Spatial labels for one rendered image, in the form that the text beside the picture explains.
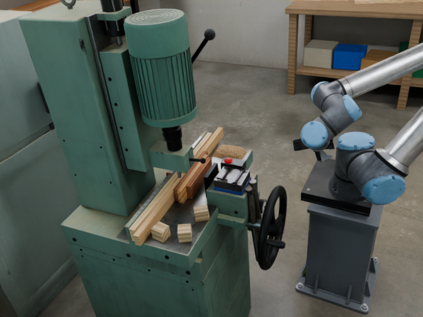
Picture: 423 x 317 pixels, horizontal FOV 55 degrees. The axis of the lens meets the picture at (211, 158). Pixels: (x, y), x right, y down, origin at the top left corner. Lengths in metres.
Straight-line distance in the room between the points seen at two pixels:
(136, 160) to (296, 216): 1.51
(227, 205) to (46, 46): 0.74
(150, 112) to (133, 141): 0.16
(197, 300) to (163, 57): 0.83
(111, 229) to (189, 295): 0.36
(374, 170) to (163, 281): 0.88
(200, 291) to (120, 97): 0.69
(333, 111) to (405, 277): 1.26
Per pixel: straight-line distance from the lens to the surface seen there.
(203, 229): 1.29
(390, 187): 1.65
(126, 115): 1.30
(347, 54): 4.10
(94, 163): 1.45
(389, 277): 2.43
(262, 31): 4.75
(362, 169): 1.68
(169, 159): 1.36
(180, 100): 1.20
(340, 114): 1.43
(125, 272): 1.58
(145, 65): 1.16
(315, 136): 1.42
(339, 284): 2.19
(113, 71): 1.25
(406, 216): 2.81
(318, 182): 1.96
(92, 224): 1.56
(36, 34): 1.33
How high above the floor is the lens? 1.78
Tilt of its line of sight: 34 degrees down
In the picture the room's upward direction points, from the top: 6 degrees counter-clockwise
